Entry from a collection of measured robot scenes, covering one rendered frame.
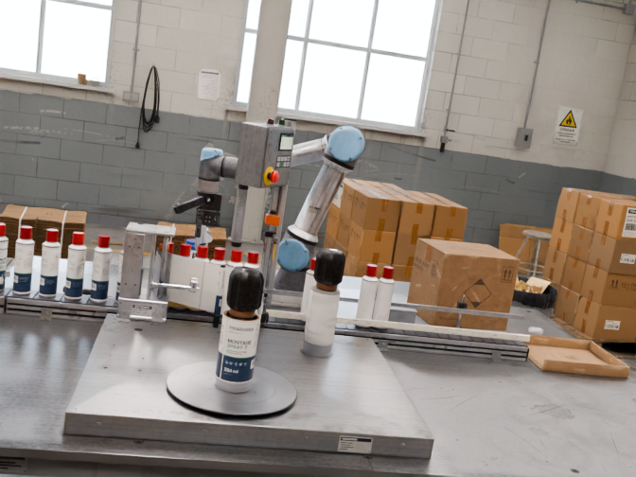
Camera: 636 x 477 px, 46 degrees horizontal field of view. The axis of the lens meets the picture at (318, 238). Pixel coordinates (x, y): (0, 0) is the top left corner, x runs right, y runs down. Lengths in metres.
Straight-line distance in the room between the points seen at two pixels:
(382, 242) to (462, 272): 3.10
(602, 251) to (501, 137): 2.91
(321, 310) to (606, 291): 3.95
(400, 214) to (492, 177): 2.83
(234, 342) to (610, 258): 4.31
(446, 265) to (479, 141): 5.75
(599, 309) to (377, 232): 1.71
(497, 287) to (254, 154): 1.02
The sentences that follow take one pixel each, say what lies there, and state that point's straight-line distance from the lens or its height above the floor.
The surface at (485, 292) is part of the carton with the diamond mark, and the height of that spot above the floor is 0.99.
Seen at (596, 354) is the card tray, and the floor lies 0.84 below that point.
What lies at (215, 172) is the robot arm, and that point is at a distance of 2.64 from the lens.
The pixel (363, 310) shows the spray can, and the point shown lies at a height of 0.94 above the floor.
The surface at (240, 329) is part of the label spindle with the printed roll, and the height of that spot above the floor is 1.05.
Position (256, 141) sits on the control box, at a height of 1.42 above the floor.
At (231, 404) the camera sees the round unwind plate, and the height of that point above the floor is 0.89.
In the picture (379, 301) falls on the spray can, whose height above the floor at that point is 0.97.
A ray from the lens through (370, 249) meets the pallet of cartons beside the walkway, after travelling 5.74.
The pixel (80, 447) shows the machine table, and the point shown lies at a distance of 1.64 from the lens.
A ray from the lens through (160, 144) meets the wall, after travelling 7.70.
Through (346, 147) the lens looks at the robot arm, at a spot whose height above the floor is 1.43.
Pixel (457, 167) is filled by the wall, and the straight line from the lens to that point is 8.28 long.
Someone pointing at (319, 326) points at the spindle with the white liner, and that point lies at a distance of 2.09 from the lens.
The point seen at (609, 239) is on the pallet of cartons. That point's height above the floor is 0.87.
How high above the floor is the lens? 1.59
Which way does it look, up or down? 11 degrees down
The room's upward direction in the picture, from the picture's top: 8 degrees clockwise
